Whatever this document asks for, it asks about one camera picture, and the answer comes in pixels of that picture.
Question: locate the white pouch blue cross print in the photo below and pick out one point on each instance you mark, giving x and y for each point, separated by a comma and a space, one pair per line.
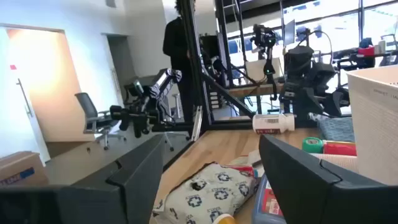
211, 193

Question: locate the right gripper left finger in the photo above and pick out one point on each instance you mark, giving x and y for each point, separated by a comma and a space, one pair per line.
93, 202

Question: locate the beige bandage roll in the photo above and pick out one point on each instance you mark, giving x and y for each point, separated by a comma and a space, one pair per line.
342, 161

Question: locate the person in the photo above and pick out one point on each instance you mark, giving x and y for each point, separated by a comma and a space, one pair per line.
177, 46

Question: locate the red bandage roll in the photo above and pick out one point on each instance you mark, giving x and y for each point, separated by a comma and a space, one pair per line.
340, 149

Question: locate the computer monitor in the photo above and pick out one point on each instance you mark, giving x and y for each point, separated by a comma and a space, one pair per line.
289, 32

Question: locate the brown cardboard box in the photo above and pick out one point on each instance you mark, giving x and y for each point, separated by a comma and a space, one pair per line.
21, 169

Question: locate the white door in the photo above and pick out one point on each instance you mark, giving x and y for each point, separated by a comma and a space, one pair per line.
12, 109

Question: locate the blue first aid kit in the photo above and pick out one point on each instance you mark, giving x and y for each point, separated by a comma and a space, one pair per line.
264, 211

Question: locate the background robot arm green light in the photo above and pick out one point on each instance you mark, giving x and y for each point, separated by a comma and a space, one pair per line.
265, 39

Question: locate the red and white carton box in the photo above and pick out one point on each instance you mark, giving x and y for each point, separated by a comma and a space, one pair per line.
242, 169

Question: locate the grey office chair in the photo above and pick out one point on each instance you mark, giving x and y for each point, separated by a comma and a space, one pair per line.
90, 115

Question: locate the green bandage roll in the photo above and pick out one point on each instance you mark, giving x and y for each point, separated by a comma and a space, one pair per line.
312, 145

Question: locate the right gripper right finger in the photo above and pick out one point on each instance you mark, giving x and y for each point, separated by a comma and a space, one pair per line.
311, 199

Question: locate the white perforated plastic basket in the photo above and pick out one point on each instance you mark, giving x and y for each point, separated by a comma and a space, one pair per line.
376, 124

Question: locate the white pill bottle red label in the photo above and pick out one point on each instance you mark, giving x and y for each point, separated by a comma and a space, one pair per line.
273, 123

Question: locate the blue patterned folded cloth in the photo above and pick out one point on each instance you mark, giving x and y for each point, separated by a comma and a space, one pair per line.
337, 129

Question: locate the orange pill bottle white cap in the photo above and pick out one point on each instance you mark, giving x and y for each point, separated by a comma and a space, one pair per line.
224, 219

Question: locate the black aluminium rig frame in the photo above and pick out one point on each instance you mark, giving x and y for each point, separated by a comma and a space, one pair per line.
193, 62

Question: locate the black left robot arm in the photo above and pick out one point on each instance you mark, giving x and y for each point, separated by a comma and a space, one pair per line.
306, 77

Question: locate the background wooden table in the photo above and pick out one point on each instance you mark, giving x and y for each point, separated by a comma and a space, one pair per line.
248, 89

